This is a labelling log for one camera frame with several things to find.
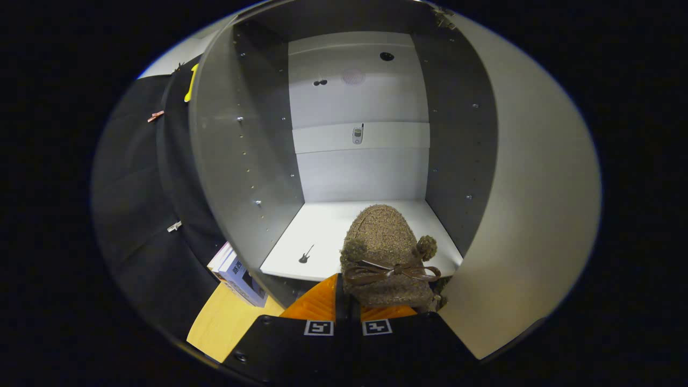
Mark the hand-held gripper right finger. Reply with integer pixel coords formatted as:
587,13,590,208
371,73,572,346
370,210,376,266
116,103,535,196
352,304,480,377

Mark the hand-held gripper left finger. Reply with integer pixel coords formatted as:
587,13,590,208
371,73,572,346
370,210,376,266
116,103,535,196
223,273,353,377

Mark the brown fuzzy shoe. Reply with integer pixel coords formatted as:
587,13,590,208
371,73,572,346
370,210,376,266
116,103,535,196
340,204,442,312

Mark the dark grey shoe cabinet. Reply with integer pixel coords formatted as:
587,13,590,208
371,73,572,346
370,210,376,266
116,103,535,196
189,0,498,307

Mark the blue book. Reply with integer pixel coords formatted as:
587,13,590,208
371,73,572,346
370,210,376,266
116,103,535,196
218,250,268,308

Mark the white book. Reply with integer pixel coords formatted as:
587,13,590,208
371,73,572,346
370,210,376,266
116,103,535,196
207,242,234,280

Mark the black backdrop cloth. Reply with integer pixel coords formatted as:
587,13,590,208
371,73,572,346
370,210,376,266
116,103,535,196
91,56,226,342

